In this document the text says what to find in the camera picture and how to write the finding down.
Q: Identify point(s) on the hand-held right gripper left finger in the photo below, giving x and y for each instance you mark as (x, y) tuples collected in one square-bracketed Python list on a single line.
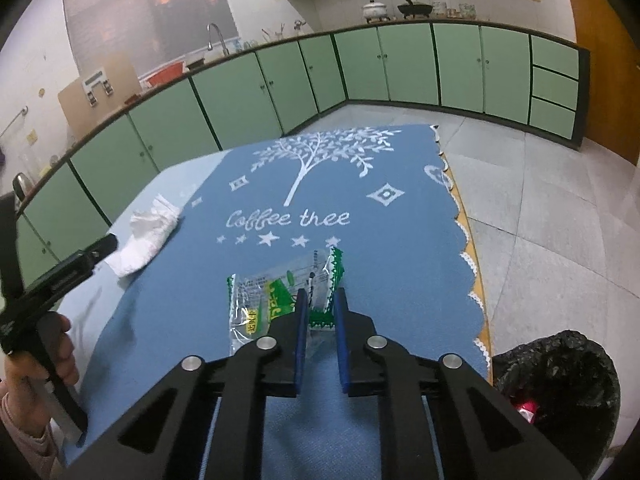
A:
[(301, 340)]

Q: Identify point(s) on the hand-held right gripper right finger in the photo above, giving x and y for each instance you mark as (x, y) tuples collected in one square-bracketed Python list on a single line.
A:
[(341, 340)]

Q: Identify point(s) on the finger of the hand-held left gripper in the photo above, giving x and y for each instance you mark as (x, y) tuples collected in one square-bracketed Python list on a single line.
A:
[(102, 249)]

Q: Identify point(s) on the white tissue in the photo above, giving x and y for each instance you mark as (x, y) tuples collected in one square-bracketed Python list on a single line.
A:
[(145, 240)]

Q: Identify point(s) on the clear green plastic wrapper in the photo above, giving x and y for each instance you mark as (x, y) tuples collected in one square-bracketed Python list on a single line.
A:
[(280, 295)]

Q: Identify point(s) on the red snack packet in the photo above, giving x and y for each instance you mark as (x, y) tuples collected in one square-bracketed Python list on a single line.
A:
[(527, 410)]

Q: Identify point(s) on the trash bin with black bag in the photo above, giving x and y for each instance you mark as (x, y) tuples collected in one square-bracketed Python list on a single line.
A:
[(565, 375)]

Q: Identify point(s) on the person's left forearm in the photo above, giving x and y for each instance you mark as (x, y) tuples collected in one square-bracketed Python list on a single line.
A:
[(25, 450)]

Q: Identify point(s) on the person's left hand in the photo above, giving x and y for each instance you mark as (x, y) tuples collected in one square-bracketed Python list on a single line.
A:
[(30, 385)]

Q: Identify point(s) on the light blue table cover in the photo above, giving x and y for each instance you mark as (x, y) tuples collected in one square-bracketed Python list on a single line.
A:
[(165, 180)]

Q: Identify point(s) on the blue printed tablecloth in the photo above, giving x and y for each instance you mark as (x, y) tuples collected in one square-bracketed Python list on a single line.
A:
[(390, 260)]

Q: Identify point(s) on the metal kettle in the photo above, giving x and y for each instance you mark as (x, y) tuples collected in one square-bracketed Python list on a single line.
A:
[(21, 187)]

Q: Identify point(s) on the wooden cutting board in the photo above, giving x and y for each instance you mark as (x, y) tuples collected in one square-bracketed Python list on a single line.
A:
[(120, 80)]

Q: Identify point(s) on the red plastic basin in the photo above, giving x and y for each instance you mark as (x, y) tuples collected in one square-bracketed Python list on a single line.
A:
[(167, 75)]

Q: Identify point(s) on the metal sink faucet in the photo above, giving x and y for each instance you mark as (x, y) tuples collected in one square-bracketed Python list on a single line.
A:
[(216, 35)]

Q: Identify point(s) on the kitchen window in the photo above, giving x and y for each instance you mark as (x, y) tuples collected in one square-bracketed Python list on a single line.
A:
[(150, 10)]

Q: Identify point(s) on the green lower kitchen cabinets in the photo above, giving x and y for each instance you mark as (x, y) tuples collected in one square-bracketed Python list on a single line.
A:
[(400, 65)]

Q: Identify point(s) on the white cooking pot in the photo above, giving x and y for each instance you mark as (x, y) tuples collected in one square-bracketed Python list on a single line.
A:
[(376, 11)]

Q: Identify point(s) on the black wok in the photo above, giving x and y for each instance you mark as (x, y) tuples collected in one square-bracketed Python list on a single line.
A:
[(415, 8)]

